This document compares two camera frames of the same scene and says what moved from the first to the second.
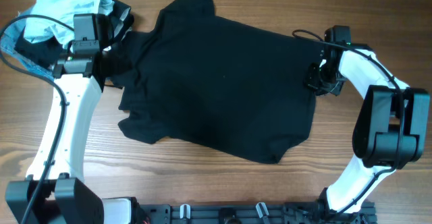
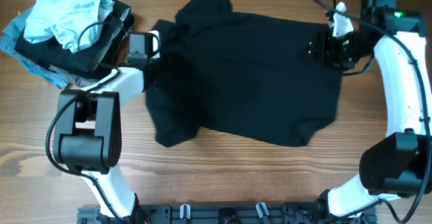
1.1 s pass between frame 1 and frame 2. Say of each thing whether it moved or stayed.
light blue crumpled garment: stayed
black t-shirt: moved
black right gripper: moved
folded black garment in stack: stayed
